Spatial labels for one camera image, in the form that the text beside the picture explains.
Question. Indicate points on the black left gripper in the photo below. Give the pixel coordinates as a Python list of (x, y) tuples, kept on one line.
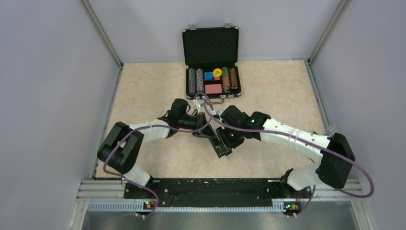
[(209, 133)]

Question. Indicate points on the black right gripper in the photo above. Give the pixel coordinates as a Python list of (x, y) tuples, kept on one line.
[(232, 144)]

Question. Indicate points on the black remote control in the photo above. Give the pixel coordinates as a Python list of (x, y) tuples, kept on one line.
[(218, 144)]

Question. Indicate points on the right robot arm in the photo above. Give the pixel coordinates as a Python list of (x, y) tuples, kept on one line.
[(327, 153)]

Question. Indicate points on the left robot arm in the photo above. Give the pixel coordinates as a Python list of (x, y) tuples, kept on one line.
[(121, 147)]

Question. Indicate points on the red playing card deck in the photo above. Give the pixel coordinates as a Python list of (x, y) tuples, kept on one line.
[(213, 89)]

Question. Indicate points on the green red chip stack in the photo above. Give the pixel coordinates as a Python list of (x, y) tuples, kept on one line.
[(225, 79)]

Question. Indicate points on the blue dealer button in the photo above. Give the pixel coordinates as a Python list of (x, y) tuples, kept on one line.
[(208, 76)]

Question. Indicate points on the orange black chip stack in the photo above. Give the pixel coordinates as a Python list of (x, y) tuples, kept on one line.
[(233, 78)]

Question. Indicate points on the yellow big blind button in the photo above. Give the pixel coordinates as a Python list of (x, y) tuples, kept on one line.
[(217, 73)]

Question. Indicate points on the purple green chip stack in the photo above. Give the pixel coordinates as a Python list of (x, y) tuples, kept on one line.
[(192, 81)]

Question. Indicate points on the black poker chip case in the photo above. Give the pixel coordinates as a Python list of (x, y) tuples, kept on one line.
[(208, 49)]

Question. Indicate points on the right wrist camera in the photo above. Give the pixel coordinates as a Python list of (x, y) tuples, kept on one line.
[(218, 113)]

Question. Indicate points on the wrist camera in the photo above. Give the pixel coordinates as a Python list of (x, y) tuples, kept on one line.
[(199, 104), (218, 113)]

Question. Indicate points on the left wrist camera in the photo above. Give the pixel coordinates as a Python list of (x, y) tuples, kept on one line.
[(199, 104)]

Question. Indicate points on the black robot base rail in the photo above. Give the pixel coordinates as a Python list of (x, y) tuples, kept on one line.
[(207, 195)]

